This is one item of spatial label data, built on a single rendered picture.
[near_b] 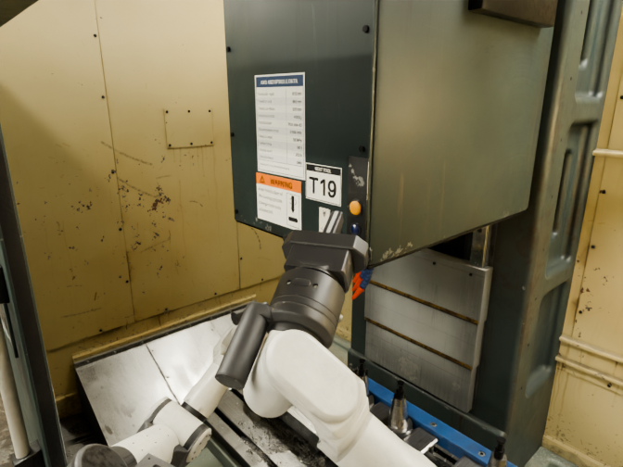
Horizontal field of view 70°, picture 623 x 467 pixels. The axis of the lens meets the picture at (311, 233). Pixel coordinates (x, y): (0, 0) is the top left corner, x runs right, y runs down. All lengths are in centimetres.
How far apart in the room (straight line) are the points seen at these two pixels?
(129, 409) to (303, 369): 156
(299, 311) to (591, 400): 152
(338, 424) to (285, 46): 68
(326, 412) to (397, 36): 58
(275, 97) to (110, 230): 118
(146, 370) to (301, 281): 161
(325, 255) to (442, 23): 49
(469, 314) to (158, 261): 130
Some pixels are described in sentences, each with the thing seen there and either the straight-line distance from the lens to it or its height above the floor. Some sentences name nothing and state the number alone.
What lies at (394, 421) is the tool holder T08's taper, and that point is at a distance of 105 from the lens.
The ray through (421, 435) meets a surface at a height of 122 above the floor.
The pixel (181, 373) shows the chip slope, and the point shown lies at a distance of 209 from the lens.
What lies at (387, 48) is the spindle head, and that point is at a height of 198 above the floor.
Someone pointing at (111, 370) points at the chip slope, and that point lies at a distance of 210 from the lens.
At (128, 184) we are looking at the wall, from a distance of 195.
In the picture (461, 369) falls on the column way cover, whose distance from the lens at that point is 160.
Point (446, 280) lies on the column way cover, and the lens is 150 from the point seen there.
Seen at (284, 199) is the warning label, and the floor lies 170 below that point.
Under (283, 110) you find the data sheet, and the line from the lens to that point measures 92.
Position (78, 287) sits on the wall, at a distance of 199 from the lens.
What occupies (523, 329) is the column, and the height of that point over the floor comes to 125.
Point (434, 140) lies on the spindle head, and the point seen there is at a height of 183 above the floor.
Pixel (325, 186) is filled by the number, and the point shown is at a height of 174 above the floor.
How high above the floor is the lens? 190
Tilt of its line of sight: 17 degrees down
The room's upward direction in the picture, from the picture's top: straight up
